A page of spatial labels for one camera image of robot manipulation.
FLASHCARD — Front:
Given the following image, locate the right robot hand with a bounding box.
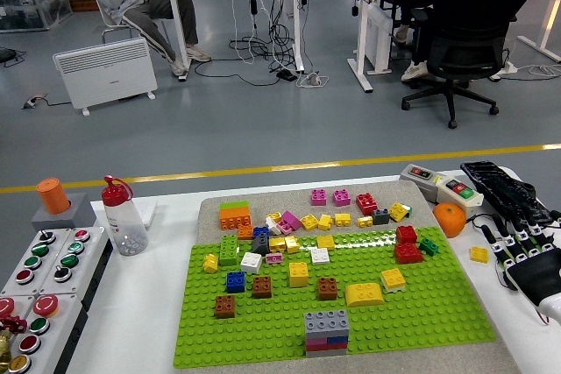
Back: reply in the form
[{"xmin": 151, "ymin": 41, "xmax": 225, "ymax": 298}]
[{"xmin": 476, "ymin": 210, "xmax": 561, "ymax": 314}]

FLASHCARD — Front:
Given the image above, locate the dark green toy brick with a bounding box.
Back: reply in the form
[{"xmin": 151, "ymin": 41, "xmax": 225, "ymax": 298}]
[{"xmin": 418, "ymin": 237, "xmax": 440, "ymax": 258}]

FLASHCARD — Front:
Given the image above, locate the red large toy brick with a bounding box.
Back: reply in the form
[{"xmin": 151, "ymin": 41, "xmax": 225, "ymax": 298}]
[{"xmin": 394, "ymin": 242, "xmax": 425, "ymax": 265}]

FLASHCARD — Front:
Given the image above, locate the red 2x2 toy brick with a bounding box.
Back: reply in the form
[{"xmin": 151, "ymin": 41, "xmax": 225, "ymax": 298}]
[
  {"xmin": 395, "ymin": 225, "xmax": 418, "ymax": 244},
  {"xmin": 355, "ymin": 193, "xmax": 379, "ymax": 216}
]

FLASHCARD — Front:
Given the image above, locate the yellow curved toy brick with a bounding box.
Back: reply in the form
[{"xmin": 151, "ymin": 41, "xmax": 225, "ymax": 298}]
[{"xmin": 344, "ymin": 282, "xmax": 386, "ymax": 308}]

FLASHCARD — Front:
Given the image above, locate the brown 2x2 toy brick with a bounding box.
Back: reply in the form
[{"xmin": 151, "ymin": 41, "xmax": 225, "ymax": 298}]
[
  {"xmin": 214, "ymin": 295, "xmax": 237, "ymax": 320},
  {"xmin": 316, "ymin": 277, "xmax": 339, "ymax": 301},
  {"xmin": 252, "ymin": 276, "xmax": 273, "ymax": 300}
]

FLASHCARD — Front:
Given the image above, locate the red long toy brick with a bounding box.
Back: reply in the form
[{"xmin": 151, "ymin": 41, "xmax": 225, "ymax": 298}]
[{"xmin": 305, "ymin": 342, "xmax": 350, "ymax": 352}]

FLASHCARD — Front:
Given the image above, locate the yellow tall 2x2 brick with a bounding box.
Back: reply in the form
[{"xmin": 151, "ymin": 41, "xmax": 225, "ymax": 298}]
[{"xmin": 288, "ymin": 262, "xmax": 310, "ymax": 289}]

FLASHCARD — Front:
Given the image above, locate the pink sloped toy brick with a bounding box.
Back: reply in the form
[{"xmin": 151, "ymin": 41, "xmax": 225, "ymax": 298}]
[{"xmin": 280, "ymin": 210, "xmax": 302, "ymax": 231}]

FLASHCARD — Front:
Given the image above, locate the green studded baseplate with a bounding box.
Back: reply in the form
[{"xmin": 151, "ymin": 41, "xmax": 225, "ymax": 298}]
[{"xmin": 172, "ymin": 225, "xmax": 497, "ymax": 370}]

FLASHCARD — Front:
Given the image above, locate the orange 2x4 toy brick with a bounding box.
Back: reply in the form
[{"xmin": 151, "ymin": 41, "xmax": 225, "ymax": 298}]
[{"xmin": 218, "ymin": 208, "xmax": 252, "ymax": 230}]

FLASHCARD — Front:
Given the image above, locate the lime green tall brick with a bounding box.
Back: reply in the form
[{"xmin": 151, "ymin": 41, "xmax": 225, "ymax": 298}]
[{"xmin": 218, "ymin": 235, "xmax": 239, "ymax": 267}]

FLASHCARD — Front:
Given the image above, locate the black plastic tray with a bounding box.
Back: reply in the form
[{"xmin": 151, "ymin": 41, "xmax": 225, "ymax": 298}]
[{"xmin": 459, "ymin": 160, "xmax": 556, "ymax": 229}]

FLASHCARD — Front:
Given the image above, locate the orange fruit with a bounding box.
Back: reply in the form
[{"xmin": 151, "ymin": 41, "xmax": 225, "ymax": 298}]
[{"xmin": 432, "ymin": 201, "xmax": 467, "ymax": 238}]

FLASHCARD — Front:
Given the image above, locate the black office chair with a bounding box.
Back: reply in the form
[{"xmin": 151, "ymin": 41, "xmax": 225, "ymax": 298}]
[{"xmin": 401, "ymin": 0, "xmax": 543, "ymax": 130}]

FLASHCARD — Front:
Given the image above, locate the white computer tower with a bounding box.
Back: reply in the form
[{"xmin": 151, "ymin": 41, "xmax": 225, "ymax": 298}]
[{"xmin": 364, "ymin": 2, "xmax": 394, "ymax": 74}]

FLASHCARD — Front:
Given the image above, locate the clear bottle red cap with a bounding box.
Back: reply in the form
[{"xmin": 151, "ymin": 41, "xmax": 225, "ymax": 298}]
[{"xmin": 101, "ymin": 175, "xmax": 149, "ymax": 257}]

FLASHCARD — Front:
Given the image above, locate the grey block holder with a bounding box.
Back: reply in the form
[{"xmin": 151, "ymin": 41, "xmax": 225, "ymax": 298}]
[{"xmin": 30, "ymin": 193, "xmax": 97, "ymax": 231}]

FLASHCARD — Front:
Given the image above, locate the grey push-button control box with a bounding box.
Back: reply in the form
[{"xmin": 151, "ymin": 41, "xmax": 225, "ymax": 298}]
[
  {"xmin": 38, "ymin": 227, "xmax": 114, "ymax": 312},
  {"xmin": 0, "ymin": 228, "xmax": 74, "ymax": 299}
]

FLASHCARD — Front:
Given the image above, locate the white panel heater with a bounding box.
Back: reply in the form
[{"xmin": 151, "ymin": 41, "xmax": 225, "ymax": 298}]
[{"xmin": 52, "ymin": 37, "xmax": 159, "ymax": 117}]

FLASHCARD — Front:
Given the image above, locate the orange cylinder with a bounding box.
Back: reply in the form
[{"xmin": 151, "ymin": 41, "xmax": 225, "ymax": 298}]
[{"xmin": 36, "ymin": 178, "xmax": 71, "ymax": 215}]

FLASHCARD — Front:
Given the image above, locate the white chair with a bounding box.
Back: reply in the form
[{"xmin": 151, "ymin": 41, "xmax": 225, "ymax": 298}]
[{"xmin": 101, "ymin": 14, "xmax": 172, "ymax": 45}]

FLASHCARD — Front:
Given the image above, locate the grey emergency-stop button box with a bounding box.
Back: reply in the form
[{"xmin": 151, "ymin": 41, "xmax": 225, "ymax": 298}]
[
  {"xmin": 4, "ymin": 293, "xmax": 89, "ymax": 374},
  {"xmin": 0, "ymin": 294, "xmax": 40, "ymax": 374}
]

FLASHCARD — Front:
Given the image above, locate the wooden box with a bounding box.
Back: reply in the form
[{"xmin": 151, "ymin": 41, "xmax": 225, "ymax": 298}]
[{"xmin": 65, "ymin": 0, "xmax": 97, "ymax": 14}]

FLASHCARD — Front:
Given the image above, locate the floor socket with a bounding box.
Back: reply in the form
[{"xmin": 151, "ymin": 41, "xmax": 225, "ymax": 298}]
[{"xmin": 21, "ymin": 93, "xmax": 48, "ymax": 109}]

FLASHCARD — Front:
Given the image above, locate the clear storage crate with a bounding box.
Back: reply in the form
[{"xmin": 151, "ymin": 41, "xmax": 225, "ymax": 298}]
[{"xmin": 0, "ymin": 0, "xmax": 74, "ymax": 34}]

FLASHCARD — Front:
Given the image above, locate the black cord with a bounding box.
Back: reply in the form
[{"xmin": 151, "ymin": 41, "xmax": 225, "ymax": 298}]
[{"xmin": 469, "ymin": 214, "xmax": 499, "ymax": 235}]

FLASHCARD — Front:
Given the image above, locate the white red-green switch box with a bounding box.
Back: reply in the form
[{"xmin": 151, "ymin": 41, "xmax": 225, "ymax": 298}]
[{"xmin": 436, "ymin": 174, "xmax": 485, "ymax": 217}]

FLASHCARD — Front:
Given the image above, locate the grey two-button switch box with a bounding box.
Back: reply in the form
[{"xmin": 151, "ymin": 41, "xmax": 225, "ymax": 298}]
[{"xmin": 399, "ymin": 163, "xmax": 448, "ymax": 203}]

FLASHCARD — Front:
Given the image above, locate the black cable tangle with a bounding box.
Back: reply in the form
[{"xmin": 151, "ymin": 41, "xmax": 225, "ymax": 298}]
[{"xmin": 192, "ymin": 0, "xmax": 315, "ymax": 86}]

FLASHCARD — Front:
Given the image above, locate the white flat wall switch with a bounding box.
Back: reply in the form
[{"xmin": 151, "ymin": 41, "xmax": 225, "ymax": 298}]
[{"xmin": 131, "ymin": 198, "xmax": 158, "ymax": 229}]

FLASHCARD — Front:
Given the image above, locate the brass valve red handle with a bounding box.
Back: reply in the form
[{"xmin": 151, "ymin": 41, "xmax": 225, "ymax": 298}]
[{"xmin": 0, "ymin": 314, "xmax": 28, "ymax": 370}]

